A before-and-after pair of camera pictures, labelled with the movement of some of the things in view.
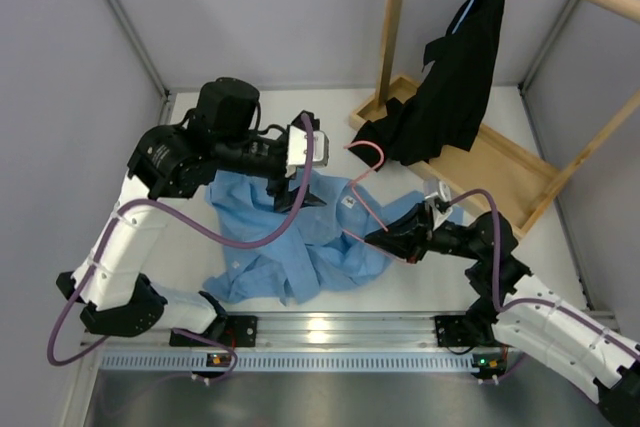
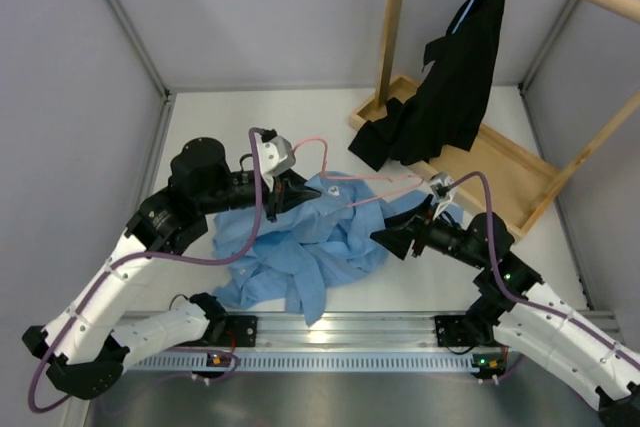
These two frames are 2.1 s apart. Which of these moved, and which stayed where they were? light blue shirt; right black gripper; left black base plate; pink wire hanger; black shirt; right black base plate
Moved: pink wire hanger; light blue shirt
Stayed: black shirt; left black base plate; right black gripper; right black base plate
